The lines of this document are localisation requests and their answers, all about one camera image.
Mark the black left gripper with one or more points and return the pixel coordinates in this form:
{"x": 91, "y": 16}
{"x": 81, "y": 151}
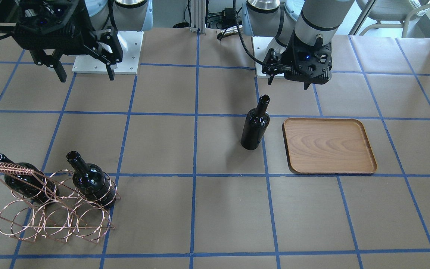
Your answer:
{"x": 288, "y": 54}

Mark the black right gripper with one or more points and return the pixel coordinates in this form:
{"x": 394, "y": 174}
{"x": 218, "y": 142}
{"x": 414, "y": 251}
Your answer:
{"x": 96, "y": 42}

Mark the dark wine bottle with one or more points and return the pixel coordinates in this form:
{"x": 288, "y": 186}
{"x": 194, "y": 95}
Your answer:
{"x": 34, "y": 187}
{"x": 256, "y": 122}

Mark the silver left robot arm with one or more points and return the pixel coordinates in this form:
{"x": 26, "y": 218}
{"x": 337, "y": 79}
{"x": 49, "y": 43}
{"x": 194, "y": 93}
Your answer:
{"x": 273, "y": 18}

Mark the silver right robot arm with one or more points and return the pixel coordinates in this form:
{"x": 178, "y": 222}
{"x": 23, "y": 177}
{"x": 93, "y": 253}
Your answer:
{"x": 130, "y": 18}

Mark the wooden tray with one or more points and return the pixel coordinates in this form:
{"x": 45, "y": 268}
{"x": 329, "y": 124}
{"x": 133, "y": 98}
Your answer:
{"x": 328, "y": 146}

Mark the dark wine bottle end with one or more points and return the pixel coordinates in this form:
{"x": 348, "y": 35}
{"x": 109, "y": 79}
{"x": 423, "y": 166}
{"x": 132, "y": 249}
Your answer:
{"x": 92, "y": 183}

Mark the copper wire wine basket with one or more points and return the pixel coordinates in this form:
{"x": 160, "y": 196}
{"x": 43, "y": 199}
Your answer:
{"x": 60, "y": 218}

